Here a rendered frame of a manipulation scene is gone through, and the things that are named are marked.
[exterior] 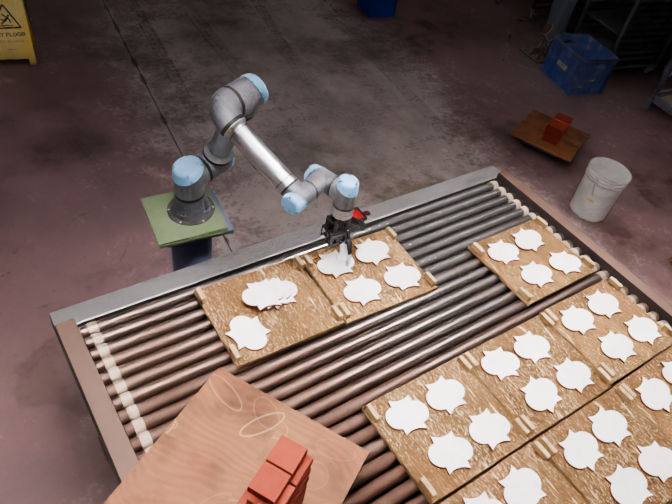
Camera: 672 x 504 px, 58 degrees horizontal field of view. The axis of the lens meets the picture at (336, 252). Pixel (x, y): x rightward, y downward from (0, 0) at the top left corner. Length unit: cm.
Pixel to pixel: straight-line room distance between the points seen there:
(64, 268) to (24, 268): 20
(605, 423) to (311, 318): 102
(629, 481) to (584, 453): 14
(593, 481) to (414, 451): 55
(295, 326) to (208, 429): 52
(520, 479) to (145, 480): 106
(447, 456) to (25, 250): 263
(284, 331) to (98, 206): 213
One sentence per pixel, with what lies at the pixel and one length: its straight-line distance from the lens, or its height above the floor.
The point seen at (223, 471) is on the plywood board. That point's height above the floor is 104.
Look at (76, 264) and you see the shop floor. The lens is 362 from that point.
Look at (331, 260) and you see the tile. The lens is 231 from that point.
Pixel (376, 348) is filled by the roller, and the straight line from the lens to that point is 212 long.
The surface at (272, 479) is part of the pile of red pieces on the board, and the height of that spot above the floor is 132.
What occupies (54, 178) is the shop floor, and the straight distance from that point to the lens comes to 420.
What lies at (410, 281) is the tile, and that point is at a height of 95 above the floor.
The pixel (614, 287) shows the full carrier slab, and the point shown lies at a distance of 270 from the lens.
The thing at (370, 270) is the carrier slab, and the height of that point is 94.
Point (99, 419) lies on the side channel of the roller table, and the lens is 190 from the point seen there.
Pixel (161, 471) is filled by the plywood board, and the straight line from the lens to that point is 171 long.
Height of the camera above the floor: 258
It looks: 44 degrees down
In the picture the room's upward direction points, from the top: 12 degrees clockwise
